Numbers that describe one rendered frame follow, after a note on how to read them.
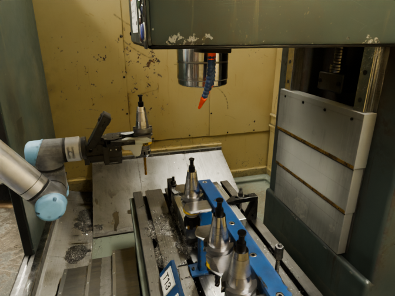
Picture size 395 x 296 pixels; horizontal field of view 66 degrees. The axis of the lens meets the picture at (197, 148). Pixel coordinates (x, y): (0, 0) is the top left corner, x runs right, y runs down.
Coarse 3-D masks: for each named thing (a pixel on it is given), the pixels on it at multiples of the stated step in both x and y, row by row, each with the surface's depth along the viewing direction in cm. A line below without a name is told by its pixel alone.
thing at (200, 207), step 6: (186, 204) 80; (192, 204) 80; (198, 204) 80; (204, 204) 80; (210, 204) 80; (186, 210) 77; (192, 210) 77; (198, 210) 77; (204, 210) 77; (210, 210) 77
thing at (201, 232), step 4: (196, 228) 70; (200, 228) 70; (204, 228) 70; (208, 228) 70; (196, 232) 69; (200, 232) 68; (204, 232) 68; (208, 232) 68; (196, 236) 68; (200, 236) 67; (204, 236) 67
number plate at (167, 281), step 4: (168, 268) 95; (168, 272) 94; (164, 276) 94; (168, 276) 92; (172, 276) 91; (160, 280) 94; (164, 280) 93; (168, 280) 91; (172, 280) 90; (164, 284) 92; (168, 284) 90; (172, 284) 89; (164, 288) 91; (168, 288) 89; (164, 292) 89; (168, 292) 88
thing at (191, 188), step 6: (186, 174) 81; (192, 174) 80; (186, 180) 81; (192, 180) 81; (186, 186) 82; (192, 186) 81; (198, 186) 82; (186, 192) 82; (192, 192) 81; (198, 192) 82
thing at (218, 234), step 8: (216, 216) 61; (224, 216) 61; (216, 224) 61; (224, 224) 61; (216, 232) 61; (224, 232) 61; (208, 240) 63; (216, 240) 61; (224, 240) 62; (216, 248) 62
